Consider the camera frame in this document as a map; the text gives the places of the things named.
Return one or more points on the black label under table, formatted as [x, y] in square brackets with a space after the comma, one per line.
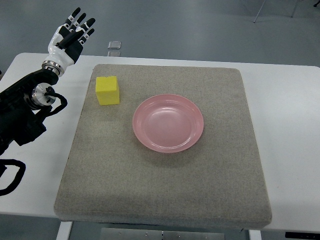
[302, 235]

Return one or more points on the white table leg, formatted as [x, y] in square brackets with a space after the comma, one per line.
[64, 230]
[255, 235]

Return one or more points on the pink plate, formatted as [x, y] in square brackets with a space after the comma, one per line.
[168, 123]

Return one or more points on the metal chair leg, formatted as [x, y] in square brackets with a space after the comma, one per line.
[259, 11]

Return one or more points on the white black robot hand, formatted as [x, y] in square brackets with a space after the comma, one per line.
[67, 43]

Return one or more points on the white table leg left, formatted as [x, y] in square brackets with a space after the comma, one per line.
[64, 230]

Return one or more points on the white table leg right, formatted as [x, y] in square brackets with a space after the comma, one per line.
[255, 235]

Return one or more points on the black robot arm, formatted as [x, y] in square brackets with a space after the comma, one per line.
[26, 104]

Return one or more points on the beige square cushion mat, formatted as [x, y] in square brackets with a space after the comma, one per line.
[111, 177]

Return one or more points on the metal floor socket plate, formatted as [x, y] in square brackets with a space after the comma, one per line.
[114, 45]

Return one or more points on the yellow foam block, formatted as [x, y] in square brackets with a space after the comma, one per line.
[107, 90]

